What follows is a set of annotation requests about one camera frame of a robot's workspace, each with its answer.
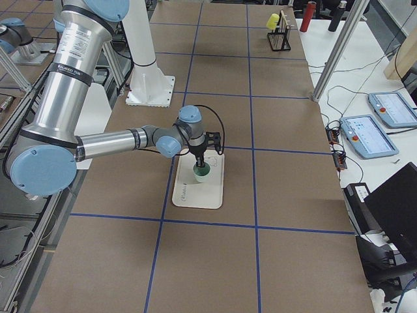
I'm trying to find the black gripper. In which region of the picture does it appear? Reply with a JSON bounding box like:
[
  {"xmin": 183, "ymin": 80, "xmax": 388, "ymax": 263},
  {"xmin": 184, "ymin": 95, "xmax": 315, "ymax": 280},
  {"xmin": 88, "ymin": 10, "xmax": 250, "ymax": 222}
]
[{"xmin": 189, "ymin": 142, "xmax": 207, "ymax": 168}]

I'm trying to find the green cup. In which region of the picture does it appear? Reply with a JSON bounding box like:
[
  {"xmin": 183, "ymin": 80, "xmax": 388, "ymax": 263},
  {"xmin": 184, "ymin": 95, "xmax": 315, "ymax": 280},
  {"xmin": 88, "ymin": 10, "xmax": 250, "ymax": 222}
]
[{"xmin": 193, "ymin": 162, "xmax": 210, "ymax": 183}]

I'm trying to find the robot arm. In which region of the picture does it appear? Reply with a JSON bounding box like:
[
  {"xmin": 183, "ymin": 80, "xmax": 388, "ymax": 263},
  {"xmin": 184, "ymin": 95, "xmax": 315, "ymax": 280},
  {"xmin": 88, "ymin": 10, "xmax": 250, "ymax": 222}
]
[{"xmin": 5, "ymin": 1, "xmax": 208, "ymax": 196}]

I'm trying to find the cream rabbit tray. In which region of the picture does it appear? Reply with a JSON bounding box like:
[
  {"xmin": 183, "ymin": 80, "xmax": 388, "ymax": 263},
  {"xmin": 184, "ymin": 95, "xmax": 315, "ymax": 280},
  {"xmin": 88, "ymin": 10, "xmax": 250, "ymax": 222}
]
[{"xmin": 172, "ymin": 150, "xmax": 225, "ymax": 209}]

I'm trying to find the yellow cup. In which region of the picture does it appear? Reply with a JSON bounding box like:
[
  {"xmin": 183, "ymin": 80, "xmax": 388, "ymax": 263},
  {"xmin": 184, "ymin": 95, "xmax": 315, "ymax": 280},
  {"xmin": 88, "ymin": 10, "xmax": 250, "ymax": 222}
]
[{"xmin": 266, "ymin": 13, "xmax": 280, "ymax": 31}]

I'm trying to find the white plastic chair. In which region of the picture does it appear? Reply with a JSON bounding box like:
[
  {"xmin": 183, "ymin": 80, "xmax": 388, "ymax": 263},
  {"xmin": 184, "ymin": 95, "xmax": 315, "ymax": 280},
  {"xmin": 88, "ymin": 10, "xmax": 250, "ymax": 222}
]
[{"xmin": 76, "ymin": 82, "xmax": 113, "ymax": 170}]

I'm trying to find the orange usb hub far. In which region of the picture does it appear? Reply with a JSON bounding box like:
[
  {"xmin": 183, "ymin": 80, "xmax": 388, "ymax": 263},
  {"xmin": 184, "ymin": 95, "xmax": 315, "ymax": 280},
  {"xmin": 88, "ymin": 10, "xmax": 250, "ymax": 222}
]
[{"xmin": 326, "ymin": 128, "xmax": 339, "ymax": 144}]

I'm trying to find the orange usb hub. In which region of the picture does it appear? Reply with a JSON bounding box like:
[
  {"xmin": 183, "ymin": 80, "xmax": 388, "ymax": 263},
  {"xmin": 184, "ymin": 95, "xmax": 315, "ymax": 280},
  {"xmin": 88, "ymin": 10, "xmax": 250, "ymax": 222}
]
[
  {"xmin": 326, "ymin": 128, "xmax": 339, "ymax": 144},
  {"xmin": 332, "ymin": 151, "xmax": 347, "ymax": 171}
]

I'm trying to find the orange usb hub near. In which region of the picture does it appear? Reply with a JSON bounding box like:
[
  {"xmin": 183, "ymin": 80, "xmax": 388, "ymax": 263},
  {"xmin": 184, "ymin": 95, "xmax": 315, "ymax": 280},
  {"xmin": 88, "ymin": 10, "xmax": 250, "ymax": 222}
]
[{"xmin": 332, "ymin": 151, "xmax": 347, "ymax": 171}]

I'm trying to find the black mini computer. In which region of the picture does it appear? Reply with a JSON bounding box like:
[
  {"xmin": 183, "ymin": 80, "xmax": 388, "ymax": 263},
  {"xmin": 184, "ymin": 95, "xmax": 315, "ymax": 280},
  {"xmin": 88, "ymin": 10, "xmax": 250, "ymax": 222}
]
[{"xmin": 343, "ymin": 183, "xmax": 382, "ymax": 235}]

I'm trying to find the near teach pendant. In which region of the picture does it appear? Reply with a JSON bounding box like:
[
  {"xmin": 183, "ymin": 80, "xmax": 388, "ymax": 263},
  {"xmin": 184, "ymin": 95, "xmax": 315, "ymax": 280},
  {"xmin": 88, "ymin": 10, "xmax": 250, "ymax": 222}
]
[{"xmin": 339, "ymin": 115, "xmax": 399, "ymax": 159}]

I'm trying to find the teach pendant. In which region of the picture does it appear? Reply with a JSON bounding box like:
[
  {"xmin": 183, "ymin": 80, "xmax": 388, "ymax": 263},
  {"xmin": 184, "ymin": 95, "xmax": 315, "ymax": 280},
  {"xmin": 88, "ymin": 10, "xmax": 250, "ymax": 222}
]
[
  {"xmin": 367, "ymin": 91, "xmax": 416, "ymax": 128},
  {"xmin": 339, "ymin": 115, "xmax": 399, "ymax": 159}
]

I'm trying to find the red bottle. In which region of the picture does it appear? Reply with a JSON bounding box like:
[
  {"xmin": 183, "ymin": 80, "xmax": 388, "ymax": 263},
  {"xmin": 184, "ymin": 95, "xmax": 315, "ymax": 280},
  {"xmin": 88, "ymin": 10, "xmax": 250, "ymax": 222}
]
[{"xmin": 299, "ymin": 1, "xmax": 317, "ymax": 33}]

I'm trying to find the far teach pendant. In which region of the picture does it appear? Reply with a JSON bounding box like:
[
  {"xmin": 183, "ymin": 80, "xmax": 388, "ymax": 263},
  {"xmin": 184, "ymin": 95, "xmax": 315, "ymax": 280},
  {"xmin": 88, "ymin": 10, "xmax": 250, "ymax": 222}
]
[{"xmin": 367, "ymin": 91, "xmax": 416, "ymax": 128}]

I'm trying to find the black bottle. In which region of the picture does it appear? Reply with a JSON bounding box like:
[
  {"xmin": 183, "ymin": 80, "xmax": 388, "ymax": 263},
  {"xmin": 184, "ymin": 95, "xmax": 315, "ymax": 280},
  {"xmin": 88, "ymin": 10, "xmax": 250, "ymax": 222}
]
[{"xmin": 328, "ymin": 0, "xmax": 347, "ymax": 32}]

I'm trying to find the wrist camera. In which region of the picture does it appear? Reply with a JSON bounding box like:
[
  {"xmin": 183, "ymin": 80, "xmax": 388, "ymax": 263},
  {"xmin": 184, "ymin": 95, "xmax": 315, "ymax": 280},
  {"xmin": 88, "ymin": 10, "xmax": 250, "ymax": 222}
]
[{"xmin": 205, "ymin": 132, "xmax": 222, "ymax": 153}]

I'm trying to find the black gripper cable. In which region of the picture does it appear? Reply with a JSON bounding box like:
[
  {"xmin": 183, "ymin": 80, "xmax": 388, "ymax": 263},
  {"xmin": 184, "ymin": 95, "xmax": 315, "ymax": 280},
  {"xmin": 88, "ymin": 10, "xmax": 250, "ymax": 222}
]
[{"xmin": 136, "ymin": 104, "xmax": 226, "ymax": 157}]

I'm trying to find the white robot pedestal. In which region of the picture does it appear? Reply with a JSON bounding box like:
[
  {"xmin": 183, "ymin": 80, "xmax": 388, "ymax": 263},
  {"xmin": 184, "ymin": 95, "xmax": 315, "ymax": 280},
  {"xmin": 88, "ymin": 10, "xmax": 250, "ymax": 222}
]
[{"xmin": 122, "ymin": 1, "xmax": 175, "ymax": 108}]

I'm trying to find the black wire cup rack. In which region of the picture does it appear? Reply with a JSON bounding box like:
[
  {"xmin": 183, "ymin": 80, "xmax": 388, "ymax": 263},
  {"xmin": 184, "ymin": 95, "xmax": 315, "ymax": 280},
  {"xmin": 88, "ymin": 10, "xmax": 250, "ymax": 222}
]
[{"xmin": 267, "ymin": 10, "xmax": 291, "ymax": 52}]

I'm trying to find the aluminium frame post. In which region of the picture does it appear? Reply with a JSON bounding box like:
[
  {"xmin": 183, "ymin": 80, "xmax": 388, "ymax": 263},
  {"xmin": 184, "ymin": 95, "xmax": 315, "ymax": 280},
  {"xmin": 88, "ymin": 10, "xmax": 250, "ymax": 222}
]
[{"xmin": 312, "ymin": 0, "xmax": 369, "ymax": 102}]

